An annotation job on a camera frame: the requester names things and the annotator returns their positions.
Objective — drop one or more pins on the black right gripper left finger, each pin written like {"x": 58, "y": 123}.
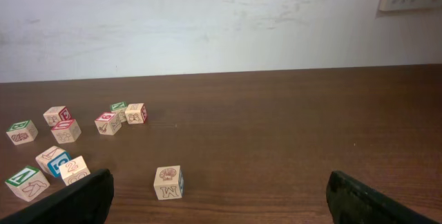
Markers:
{"x": 86, "y": 201}

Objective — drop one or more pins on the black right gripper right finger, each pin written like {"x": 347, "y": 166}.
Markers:
{"x": 351, "y": 201}

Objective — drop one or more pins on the number 2 blue block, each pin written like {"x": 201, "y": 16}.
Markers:
{"x": 74, "y": 170}

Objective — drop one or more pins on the sailboat yellow I block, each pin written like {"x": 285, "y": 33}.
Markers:
{"x": 52, "y": 159}

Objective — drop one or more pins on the green A wooden block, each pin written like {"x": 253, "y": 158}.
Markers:
{"x": 27, "y": 183}

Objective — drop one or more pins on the red U wooden block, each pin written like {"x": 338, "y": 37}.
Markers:
{"x": 66, "y": 131}

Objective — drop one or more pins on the red 6 wooden block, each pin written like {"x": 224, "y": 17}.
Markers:
{"x": 108, "y": 123}

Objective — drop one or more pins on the plain E wooden block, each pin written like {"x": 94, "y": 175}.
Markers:
{"x": 56, "y": 114}

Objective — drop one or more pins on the green B wooden block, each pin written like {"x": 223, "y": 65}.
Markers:
{"x": 22, "y": 132}

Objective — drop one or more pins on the green N wooden block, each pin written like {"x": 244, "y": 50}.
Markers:
{"x": 119, "y": 108}

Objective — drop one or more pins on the plain butterfly wooden block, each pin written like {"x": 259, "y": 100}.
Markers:
{"x": 136, "y": 113}

